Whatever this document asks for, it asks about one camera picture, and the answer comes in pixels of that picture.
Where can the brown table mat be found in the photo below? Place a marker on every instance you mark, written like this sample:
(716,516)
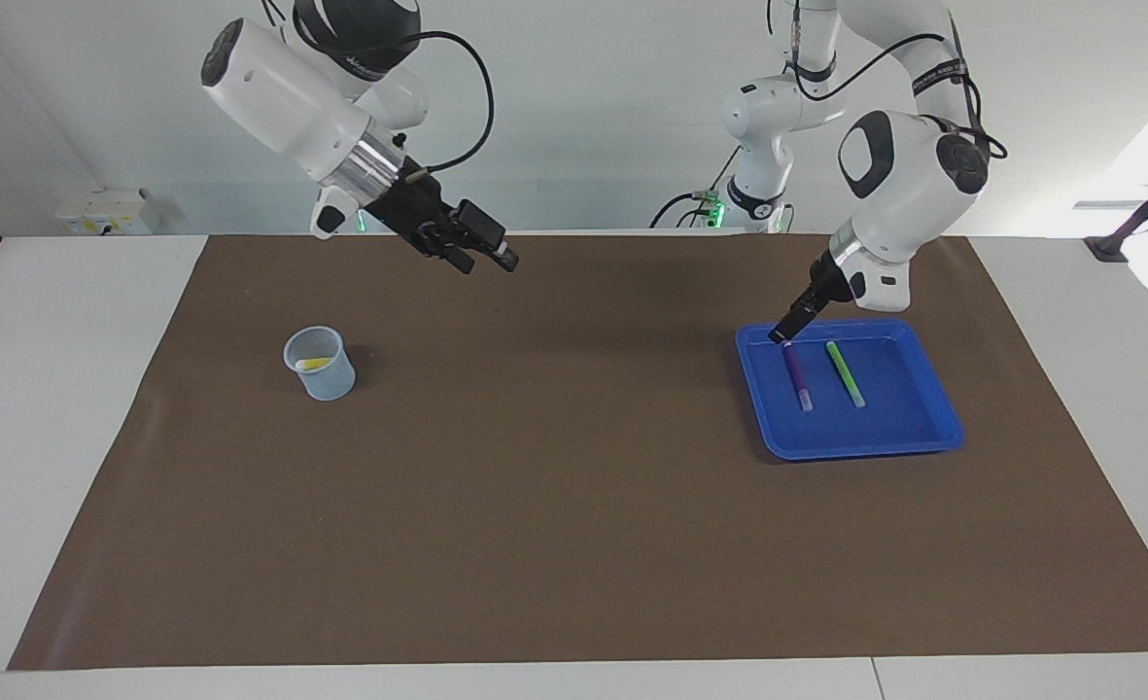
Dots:
(554,506)

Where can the green marker pen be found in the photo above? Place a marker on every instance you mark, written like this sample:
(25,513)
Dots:
(845,373)

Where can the yellow marker pen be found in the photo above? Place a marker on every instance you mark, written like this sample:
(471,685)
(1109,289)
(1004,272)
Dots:
(315,365)

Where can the black pole with clamp base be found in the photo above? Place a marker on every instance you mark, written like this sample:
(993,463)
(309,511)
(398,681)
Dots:
(1142,209)

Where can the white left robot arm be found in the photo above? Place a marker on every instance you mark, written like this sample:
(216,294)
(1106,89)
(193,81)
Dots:
(914,185)

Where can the purple marker pen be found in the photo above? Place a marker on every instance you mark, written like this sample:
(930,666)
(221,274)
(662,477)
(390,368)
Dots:
(798,379)

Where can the white wall socket box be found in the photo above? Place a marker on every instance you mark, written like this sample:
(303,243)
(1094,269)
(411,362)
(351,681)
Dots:
(107,212)

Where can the blue plastic tray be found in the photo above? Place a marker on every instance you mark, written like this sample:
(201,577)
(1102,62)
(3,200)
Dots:
(885,428)

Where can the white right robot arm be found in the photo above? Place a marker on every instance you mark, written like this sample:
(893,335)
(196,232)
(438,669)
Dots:
(282,97)

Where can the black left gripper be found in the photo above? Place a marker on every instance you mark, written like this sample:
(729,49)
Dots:
(823,282)

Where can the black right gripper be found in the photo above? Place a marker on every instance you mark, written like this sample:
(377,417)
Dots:
(413,209)

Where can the translucent plastic cup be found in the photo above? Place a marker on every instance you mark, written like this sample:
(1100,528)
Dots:
(326,384)

